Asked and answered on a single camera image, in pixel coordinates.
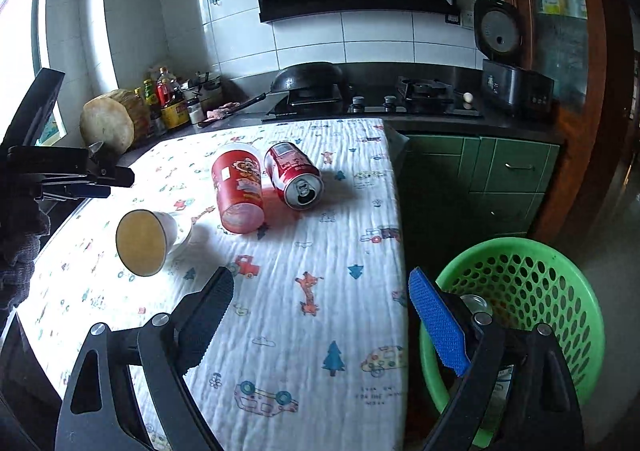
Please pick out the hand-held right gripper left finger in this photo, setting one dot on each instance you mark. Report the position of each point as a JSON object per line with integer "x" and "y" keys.
{"x": 210, "y": 311}

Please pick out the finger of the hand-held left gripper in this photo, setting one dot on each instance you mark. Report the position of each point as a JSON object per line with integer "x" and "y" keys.
{"x": 85, "y": 191}
{"x": 35, "y": 106}

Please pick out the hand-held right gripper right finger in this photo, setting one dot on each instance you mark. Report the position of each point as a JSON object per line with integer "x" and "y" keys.
{"x": 440, "y": 326}

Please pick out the white paper cup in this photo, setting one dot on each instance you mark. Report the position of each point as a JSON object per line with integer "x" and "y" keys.
{"x": 142, "y": 241}

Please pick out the red printed cup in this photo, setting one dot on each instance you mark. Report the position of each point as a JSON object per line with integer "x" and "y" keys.
{"x": 240, "y": 196}

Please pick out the green plastic basket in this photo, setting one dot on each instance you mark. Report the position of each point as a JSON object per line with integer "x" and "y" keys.
{"x": 575, "y": 281}

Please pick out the red soda can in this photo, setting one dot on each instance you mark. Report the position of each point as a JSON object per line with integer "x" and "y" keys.
{"x": 290, "y": 166}

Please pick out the person's left hand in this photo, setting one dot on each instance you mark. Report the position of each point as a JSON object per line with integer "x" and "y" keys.
{"x": 20, "y": 251}

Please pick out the round wooden chopping block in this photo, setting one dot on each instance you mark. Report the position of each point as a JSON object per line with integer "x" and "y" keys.
{"x": 107, "y": 126}

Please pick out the window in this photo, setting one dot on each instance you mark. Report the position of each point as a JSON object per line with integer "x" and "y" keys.
{"x": 20, "y": 31}

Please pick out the green sauce bottle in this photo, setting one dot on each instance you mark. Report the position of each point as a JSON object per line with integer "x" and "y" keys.
{"x": 149, "y": 91}

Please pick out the white printed blanket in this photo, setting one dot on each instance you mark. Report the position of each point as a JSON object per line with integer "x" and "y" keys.
{"x": 310, "y": 241}

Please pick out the red sauce bottle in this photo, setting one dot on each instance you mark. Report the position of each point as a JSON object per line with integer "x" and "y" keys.
{"x": 164, "y": 93}

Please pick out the white seasoning jar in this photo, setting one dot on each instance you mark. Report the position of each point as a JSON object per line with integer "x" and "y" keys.
{"x": 194, "y": 112}

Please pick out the green kitchen cabinet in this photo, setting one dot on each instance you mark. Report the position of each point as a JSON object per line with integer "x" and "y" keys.
{"x": 475, "y": 181}

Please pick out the pink cloth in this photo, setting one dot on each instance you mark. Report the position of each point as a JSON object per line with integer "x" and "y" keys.
{"x": 222, "y": 111}

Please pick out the black gas stove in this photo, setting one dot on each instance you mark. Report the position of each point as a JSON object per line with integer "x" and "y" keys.
{"x": 430, "y": 106}

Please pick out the white egg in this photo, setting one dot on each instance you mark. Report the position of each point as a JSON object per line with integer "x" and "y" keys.
{"x": 468, "y": 97}

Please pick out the black wok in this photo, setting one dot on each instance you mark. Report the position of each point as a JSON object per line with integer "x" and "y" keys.
{"x": 307, "y": 76}

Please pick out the black rice cooker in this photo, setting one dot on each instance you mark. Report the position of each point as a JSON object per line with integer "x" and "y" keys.
{"x": 515, "y": 86}

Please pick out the wooden glass door cabinet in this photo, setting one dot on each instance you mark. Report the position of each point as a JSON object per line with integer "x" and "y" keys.
{"x": 575, "y": 81}

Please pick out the wall socket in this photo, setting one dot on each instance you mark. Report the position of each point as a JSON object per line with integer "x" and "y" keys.
{"x": 457, "y": 19}

